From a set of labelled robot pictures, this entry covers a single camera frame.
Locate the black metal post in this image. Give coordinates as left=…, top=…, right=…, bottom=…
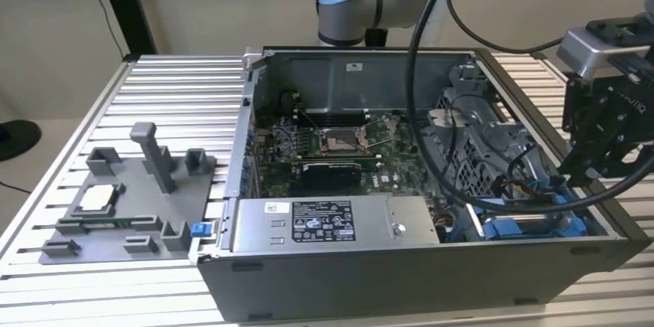
left=91, top=0, right=158, bottom=56

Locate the black graphics card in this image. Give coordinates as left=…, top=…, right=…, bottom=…
left=294, top=162, right=368, bottom=196

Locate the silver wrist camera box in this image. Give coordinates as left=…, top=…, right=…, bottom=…
left=556, top=26, right=653, bottom=75

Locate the dark grey open PC case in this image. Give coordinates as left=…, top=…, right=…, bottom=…
left=189, top=45, right=653, bottom=322

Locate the CPU socket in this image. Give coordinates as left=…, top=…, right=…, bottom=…
left=320, top=127, right=369, bottom=155

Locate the silver CPU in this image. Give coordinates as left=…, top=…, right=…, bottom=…
left=79, top=185, right=119, bottom=211

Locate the silver power supply unit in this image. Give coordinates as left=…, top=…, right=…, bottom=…
left=227, top=195, right=442, bottom=252

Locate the black disk data wire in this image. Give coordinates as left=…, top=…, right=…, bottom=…
left=509, top=146, right=569, bottom=191

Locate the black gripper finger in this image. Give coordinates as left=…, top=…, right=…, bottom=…
left=557, top=78, right=608, bottom=187
left=605, top=145, right=647, bottom=179

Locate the thin black camera cable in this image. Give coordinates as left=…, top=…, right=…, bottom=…
left=449, top=0, right=564, bottom=54

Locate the grey parts rack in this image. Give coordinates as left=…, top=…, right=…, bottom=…
left=38, top=122, right=221, bottom=267

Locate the grey perforated drive cage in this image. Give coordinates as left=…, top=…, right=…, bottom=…
left=417, top=87, right=558, bottom=209

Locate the thin black wall cable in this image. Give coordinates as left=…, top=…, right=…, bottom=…
left=81, top=0, right=129, bottom=62

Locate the grey plastic case latch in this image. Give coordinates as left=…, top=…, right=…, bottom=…
left=449, top=64, right=486, bottom=83

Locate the black round monitor base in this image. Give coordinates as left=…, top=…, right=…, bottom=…
left=0, top=119, right=42, bottom=162

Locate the coloured disk power wire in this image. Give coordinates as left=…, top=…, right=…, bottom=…
left=493, top=175, right=553, bottom=198

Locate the black rating label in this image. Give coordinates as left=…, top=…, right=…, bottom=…
left=290, top=200, right=354, bottom=243

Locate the red and white wire bundle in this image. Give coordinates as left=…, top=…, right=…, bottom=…
left=432, top=204, right=460, bottom=231

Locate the green motherboard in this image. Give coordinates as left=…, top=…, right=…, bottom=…
left=253, top=110, right=446, bottom=198

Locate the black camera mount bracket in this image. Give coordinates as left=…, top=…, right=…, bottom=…
left=585, top=16, right=647, bottom=51

